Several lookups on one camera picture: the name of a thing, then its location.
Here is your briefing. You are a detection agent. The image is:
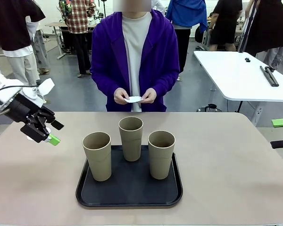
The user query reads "person's left forearm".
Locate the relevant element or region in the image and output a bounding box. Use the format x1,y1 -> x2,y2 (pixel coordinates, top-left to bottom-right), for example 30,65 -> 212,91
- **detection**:
150,70 -> 181,94

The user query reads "grey background desk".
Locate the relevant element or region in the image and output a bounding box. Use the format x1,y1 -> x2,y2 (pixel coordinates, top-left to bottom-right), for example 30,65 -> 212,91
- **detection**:
45,22 -> 69,59

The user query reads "person in black shorts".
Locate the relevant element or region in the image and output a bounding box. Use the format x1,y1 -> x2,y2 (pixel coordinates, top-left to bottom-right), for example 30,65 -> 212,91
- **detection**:
208,0 -> 243,51

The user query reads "black plastic tray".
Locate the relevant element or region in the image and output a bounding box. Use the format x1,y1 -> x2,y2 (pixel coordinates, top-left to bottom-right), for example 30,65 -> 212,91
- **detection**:
75,145 -> 183,208

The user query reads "person in blue jacket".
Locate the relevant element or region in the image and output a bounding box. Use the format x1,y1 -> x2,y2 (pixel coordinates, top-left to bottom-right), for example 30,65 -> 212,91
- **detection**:
166,0 -> 208,73

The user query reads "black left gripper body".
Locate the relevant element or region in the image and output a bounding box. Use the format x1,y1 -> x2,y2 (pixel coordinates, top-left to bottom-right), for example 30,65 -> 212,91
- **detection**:
8,93 -> 43,123

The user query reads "white table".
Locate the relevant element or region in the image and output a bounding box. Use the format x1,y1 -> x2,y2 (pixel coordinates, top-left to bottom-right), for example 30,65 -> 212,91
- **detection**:
193,50 -> 283,125

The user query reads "black folded tripod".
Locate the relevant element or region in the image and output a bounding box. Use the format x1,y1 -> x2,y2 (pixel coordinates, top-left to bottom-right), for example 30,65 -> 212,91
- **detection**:
259,65 -> 279,87

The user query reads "person in purple hoodie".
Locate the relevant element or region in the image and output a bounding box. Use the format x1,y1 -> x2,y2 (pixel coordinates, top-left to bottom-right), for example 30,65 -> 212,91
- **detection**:
89,9 -> 181,113

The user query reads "person in grey trousers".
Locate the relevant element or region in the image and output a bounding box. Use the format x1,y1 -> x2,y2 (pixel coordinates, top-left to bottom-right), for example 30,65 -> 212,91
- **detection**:
25,16 -> 50,75

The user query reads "person's right hand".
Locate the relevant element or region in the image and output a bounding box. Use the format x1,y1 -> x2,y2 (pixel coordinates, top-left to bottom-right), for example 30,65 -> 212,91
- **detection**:
113,88 -> 131,105

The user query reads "black slanted stand pole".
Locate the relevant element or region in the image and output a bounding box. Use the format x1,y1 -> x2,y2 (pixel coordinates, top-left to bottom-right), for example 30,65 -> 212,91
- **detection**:
238,0 -> 259,53

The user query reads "person's right forearm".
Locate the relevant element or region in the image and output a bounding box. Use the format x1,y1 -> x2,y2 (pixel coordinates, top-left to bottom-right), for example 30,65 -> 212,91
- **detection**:
90,70 -> 120,95

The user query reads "tall tan cup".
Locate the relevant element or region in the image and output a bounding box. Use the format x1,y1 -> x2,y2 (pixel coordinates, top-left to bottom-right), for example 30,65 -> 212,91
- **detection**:
82,131 -> 112,182
148,130 -> 175,180
118,116 -> 144,162

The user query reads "person in black coat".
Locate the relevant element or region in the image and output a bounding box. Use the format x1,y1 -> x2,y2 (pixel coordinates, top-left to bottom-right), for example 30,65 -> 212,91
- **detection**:
238,0 -> 283,69

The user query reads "person in plaid shirt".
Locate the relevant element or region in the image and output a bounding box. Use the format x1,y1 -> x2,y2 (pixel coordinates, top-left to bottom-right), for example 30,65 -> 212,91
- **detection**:
58,0 -> 96,78

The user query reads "person in black shirt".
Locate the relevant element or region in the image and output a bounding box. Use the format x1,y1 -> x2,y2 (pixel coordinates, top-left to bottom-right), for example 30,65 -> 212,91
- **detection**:
0,0 -> 47,87

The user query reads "person's left hand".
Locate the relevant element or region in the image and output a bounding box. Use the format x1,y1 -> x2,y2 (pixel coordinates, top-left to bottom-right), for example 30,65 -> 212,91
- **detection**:
141,89 -> 158,104

